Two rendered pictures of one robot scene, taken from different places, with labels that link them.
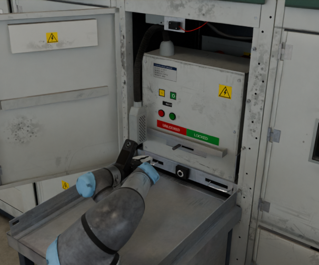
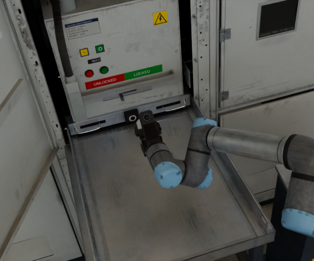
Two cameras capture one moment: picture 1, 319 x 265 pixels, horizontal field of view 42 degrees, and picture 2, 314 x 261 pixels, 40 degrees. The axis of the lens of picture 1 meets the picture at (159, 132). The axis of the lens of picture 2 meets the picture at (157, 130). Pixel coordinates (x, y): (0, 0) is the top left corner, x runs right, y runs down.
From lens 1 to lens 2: 110 cm
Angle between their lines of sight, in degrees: 44
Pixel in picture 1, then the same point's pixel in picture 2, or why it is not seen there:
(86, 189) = (177, 177)
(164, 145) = (100, 103)
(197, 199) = (167, 128)
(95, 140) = (31, 145)
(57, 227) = (120, 242)
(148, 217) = not seen: hidden behind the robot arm
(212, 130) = (153, 60)
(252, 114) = (199, 26)
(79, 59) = not seen: outside the picture
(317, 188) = (264, 57)
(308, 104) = not seen: outside the picture
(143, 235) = not seen: hidden behind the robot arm
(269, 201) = (228, 89)
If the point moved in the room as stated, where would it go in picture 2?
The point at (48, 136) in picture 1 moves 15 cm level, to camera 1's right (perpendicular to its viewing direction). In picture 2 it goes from (1, 176) to (35, 149)
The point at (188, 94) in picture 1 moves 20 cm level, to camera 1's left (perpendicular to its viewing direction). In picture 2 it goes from (118, 39) to (82, 64)
